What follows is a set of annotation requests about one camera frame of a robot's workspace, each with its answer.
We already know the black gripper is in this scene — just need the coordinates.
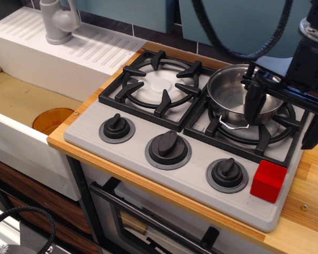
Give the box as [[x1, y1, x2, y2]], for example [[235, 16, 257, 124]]
[[241, 62, 318, 150]]

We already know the red cube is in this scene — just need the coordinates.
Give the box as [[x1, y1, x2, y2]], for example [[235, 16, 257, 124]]
[[250, 160, 287, 203]]

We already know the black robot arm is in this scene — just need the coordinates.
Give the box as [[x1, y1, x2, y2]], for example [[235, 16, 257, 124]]
[[242, 1, 318, 150]]

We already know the stainless steel pan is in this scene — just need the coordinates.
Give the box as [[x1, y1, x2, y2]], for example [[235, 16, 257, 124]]
[[207, 64, 284, 130]]

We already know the black right stove knob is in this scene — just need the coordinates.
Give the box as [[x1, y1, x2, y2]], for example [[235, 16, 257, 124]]
[[206, 158, 249, 194]]

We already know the black stove knob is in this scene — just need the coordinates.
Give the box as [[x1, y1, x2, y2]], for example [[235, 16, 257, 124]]
[[145, 130, 192, 170], [206, 158, 249, 194], [99, 113, 136, 144]]

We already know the grey toy stove top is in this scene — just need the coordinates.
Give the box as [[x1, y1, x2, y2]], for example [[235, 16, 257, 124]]
[[64, 98, 312, 231]]

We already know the black middle stove knob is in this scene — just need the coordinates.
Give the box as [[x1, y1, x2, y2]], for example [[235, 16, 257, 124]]
[[145, 130, 192, 170]]

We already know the black left stove knob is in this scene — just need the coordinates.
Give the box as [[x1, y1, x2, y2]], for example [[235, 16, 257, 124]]
[[99, 113, 136, 144]]

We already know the black right burner grate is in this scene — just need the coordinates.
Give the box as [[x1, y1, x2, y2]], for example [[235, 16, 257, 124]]
[[183, 93, 308, 167]]

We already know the black burner grate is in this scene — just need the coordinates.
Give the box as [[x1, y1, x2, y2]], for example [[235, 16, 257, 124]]
[[183, 93, 308, 167], [99, 50, 214, 132]]

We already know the black left burner grate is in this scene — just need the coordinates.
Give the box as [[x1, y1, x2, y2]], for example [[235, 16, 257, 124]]
[[99, 50, 214, 132]]

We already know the orange plastic plate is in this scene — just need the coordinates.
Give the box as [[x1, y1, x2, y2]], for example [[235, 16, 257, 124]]
[[32, 107, 74, 135]]

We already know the grey toy faucet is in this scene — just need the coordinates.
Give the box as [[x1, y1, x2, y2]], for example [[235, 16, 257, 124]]
[[40, 0, 81, 45]]

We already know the wooden drawer front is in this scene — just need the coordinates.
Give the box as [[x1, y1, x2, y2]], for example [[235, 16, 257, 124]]
[[0, 162, 101, 253]]

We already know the white sink unit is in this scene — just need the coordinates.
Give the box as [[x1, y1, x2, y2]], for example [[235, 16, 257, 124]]
[[0, 7, 145, 201]]

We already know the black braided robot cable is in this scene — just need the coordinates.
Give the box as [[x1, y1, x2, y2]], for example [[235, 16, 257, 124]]
[[191, 0, 294, 62]]

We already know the oven door with handle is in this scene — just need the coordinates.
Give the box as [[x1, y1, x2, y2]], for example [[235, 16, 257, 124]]
[[89, 176, 281, 254]]

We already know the black braided foreground cable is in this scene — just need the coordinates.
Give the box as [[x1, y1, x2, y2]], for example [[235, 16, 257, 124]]
[[0, 206, 56, 254]]

